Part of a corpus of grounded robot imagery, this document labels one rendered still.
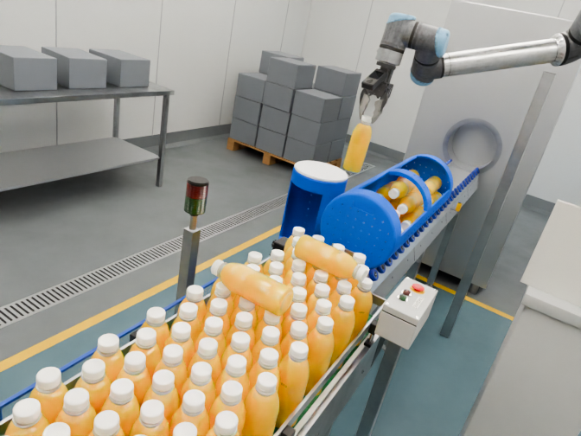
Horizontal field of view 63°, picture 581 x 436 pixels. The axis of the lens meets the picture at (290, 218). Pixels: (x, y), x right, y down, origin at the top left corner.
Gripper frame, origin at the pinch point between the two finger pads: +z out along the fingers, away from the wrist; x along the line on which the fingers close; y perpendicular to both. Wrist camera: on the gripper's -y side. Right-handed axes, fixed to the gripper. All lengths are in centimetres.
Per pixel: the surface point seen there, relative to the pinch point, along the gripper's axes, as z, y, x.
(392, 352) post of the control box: 55, -46, -45
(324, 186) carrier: 42, 38, 22
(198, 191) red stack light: 27, -65, 20
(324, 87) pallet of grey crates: 27, 345, 171
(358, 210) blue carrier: 28.2, -17.8, -13.4
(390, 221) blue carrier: 27.0, -19.0, -25.4
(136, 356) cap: 42, -112, -8
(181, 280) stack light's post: 58, -62, 21
